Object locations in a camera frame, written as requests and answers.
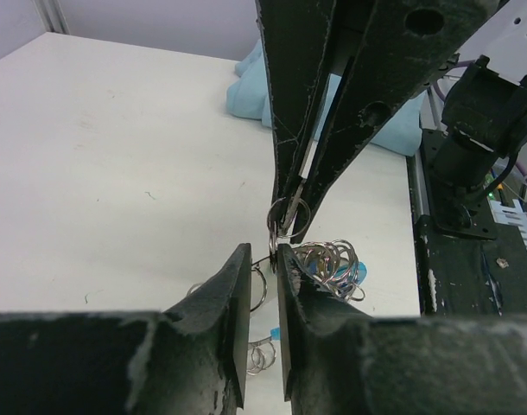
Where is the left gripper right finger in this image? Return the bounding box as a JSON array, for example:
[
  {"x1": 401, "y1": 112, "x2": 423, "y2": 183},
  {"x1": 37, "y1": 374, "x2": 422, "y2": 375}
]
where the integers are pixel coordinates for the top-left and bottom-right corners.
[{"x1": 276, "y1": 245, "x2": 527, "y2": 414}]

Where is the light blue cloth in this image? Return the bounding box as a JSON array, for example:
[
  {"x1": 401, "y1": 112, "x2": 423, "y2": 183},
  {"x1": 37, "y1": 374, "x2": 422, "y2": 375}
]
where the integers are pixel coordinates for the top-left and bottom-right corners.
[{"x1": 225, "y1": 38, "x2": 427, "y2": 157}]

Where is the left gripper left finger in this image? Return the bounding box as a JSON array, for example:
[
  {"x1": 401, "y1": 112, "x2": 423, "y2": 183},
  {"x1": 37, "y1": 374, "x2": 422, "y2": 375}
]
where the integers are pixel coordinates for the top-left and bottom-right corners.
[{"x1": 0, "y1": 244, "x2": 251, "y2": 414}]

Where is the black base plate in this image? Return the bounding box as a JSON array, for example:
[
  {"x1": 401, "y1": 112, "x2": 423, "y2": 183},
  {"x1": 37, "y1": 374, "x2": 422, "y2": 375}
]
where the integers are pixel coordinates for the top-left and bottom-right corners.
[{"x1": 410, "y1": 129, "x2": 527, "y2": 316}]

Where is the white cable duct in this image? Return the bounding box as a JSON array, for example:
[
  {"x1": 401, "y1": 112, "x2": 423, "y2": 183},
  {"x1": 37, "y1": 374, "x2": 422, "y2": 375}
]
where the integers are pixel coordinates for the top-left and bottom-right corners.
[{"x1": 489, "y1": 199, "x2": 527, "y2": 251}]

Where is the right aluminium frame post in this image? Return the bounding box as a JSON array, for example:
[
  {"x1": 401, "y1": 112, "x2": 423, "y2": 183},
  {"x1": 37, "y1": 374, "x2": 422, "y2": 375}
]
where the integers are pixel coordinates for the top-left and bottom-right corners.
[{"x1": 33, "y1": 0, "x2": 70, "y2": 35}]

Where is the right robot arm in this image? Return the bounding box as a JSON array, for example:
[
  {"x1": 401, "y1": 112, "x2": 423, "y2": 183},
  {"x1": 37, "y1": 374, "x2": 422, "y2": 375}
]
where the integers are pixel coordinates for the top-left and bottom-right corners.
[{"x1": 257, "y1": 1, "x2": 527, "y2": 243}]

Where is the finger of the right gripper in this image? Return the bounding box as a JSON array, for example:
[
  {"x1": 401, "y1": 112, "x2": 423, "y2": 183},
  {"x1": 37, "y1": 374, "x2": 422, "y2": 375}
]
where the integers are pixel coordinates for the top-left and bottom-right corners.
[
  {"x1": 289, "y1": 0, "x2": 498, "y2": 243},
  {"x1": 254, "y1": 0, "x2": 338, "y2": 213}
]

